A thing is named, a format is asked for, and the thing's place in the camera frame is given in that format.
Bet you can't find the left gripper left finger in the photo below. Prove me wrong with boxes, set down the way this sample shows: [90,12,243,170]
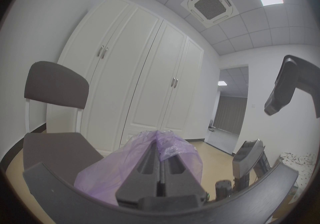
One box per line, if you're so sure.
[115,141,162,205]

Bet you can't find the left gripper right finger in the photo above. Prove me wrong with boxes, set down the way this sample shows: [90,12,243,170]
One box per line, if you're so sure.
[161,154,208,203]

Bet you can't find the purple plastic bag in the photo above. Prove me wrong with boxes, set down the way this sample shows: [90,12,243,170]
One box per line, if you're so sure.
[74,130,203,206]

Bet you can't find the grey curtain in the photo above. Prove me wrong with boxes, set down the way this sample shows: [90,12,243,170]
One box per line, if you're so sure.
[214,95,248,135]

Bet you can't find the white wardrobe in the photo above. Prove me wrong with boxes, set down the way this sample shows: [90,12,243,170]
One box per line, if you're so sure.
[46,0,204,155]

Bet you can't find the bed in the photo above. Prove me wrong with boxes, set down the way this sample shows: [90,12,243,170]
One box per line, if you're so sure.
[279,152,316,187]

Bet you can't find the grey and white chair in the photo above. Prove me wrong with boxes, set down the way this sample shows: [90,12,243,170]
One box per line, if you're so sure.
[22,61,104,181]

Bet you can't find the ceiling air vent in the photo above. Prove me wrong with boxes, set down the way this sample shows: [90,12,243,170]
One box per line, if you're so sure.
[180,0,239,28]

